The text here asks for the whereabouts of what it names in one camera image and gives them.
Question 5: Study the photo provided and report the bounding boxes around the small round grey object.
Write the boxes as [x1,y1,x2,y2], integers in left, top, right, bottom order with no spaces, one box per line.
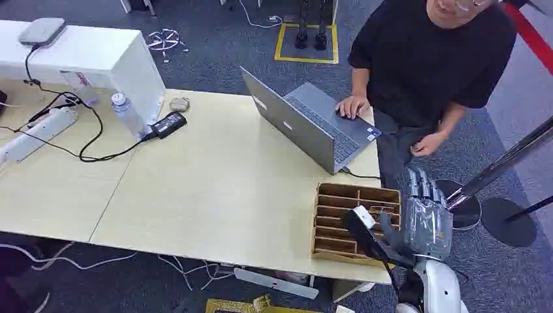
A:
[168,97,191,113]

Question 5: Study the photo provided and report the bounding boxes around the chrome chair star base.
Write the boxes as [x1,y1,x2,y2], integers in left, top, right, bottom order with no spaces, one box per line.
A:
[144,27,190,65]

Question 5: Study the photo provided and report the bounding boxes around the black power adapter brick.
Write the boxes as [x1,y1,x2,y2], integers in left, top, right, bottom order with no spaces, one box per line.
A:
[148,112,188,140]

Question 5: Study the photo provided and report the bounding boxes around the white floor cable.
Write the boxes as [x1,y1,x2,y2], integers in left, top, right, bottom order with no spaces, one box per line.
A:
[0,241,139,272]

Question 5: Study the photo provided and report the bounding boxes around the white table leg bar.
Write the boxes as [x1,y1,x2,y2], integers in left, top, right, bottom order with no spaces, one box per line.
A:
[233,267,320,301]

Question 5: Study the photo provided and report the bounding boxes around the red barrier belt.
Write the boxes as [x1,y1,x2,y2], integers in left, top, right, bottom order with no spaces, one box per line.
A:
[502,1,553,77]

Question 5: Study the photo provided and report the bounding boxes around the black robot legs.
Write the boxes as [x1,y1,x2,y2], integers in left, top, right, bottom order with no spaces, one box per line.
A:
[294,0,330,51]

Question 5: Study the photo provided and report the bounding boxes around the person's hand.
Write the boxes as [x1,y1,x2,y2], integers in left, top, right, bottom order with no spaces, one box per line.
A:
[410,131,449,158]
[335,95,372,120]

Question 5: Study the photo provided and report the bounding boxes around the white cable with plug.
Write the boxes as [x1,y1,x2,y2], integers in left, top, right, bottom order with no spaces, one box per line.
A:
[236,0,284,30]

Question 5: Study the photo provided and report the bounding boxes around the chrome stanchion pole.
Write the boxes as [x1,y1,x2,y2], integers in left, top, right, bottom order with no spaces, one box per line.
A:
[446,115,553,213]

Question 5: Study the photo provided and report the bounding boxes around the clear plastic water bottle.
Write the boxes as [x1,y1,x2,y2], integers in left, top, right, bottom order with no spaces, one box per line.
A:
[111,93,147,140]

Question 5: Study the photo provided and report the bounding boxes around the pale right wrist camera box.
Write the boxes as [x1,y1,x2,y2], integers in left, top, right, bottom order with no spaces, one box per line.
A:
[344,205,392,260]

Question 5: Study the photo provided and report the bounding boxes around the grey open laptop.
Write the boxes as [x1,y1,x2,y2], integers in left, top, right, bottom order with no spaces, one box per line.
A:
[239,66,383,176]

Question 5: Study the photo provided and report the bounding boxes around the white power strip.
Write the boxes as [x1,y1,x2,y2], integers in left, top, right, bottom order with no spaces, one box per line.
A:
[0,106,80,164]

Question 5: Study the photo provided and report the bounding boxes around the black power cable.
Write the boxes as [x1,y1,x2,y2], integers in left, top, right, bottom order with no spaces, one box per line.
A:
[0,45,150,164]

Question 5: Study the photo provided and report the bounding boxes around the person's left hand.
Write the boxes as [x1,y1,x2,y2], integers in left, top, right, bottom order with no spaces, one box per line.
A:
[410,131,449,158]

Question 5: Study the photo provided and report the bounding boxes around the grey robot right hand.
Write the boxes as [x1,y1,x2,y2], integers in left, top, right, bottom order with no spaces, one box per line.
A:
[380,168,455,264]

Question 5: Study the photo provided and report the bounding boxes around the thin black stanchion pole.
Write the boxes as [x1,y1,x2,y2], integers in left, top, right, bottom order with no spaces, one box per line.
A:
[505,195,553,222]

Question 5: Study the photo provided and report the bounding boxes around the white cabinet box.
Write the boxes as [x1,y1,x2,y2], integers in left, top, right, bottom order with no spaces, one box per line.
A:
[0,19,167,127]

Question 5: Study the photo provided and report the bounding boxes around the black laptop charger cable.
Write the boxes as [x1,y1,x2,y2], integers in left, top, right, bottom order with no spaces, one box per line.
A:
[340,166,382,181]

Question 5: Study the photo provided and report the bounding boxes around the person's right hand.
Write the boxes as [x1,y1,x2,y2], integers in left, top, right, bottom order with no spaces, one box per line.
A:
[335,95,372,120]

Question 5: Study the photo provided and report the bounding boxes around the clear plastic cup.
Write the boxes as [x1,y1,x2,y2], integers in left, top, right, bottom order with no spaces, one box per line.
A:
[60,70,100,108]

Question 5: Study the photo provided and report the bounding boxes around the round black stanchion base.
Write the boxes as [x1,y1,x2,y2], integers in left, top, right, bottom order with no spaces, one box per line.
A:
[434,179,482,231]
[480,196,538,248]

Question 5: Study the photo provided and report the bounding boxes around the grey flat router device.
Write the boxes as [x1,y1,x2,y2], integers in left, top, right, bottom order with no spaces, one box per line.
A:
[18,17,68,48]

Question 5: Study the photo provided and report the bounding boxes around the person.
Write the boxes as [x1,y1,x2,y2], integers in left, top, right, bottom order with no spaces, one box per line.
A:
[335,0,519,191]

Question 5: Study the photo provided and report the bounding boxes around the wooden slotted card box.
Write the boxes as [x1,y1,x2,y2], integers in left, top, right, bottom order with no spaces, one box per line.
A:
[310,182,402,267]

